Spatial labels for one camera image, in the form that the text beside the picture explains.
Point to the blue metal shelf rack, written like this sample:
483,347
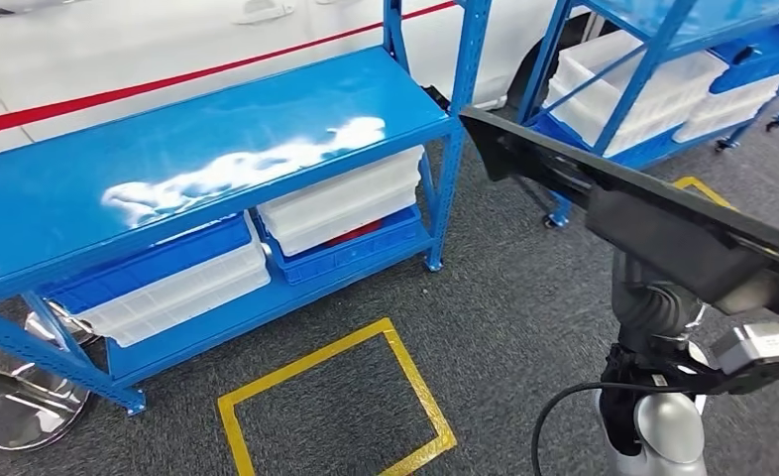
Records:
166,118

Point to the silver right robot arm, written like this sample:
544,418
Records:
665,427

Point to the blue rack on casters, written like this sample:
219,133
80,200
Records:
639,79

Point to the white car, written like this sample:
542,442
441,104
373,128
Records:
133,46

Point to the red barrier belt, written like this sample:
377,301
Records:
166,80

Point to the white plastic bin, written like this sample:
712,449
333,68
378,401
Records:
685,92
731,108
186,296
343,197

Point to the blue plastic bin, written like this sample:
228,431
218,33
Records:
153,263

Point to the blue plastic crate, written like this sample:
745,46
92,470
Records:
626,154
770,56
356,256

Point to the black plastic panel part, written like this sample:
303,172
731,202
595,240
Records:
678,243

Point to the red item in crate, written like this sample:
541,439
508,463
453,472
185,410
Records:
356,233

